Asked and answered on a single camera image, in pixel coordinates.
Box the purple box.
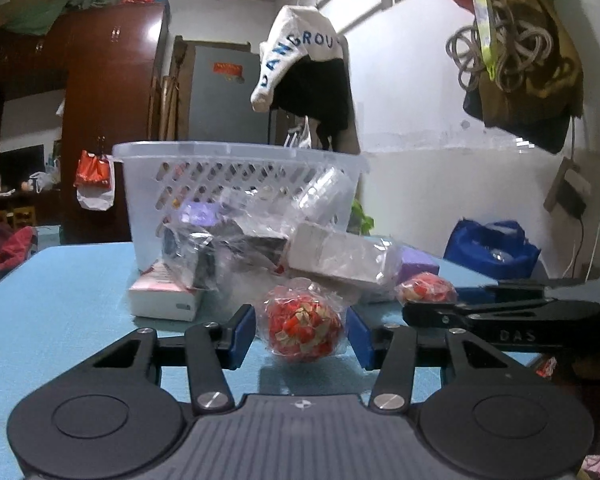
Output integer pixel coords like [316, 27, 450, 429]
[396, 246, 439, 285]

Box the red white ball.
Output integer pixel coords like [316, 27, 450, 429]
[256, 278, 347, 362]

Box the blue shopping bag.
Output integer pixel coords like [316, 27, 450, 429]
[443, 219, 541, 281]

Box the white red box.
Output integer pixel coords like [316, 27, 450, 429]
[128, 260, 202, 322]

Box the white plastic laundry basket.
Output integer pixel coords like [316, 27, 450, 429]
[112, 141, 370, 271]

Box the orange white plastic bag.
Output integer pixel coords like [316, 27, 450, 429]
[74, 151, 116, 211]

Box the grey door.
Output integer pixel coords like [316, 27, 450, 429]
[187, 41, 270, 144]

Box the white and black hanging garment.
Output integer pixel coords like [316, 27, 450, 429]
[250, 6, 361, 155]

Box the dark red wooden wardrobe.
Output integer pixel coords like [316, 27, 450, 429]
[0, 3, 168, 244]

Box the hanging bag with ropes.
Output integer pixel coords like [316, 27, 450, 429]
[445, 0, 583, 154]

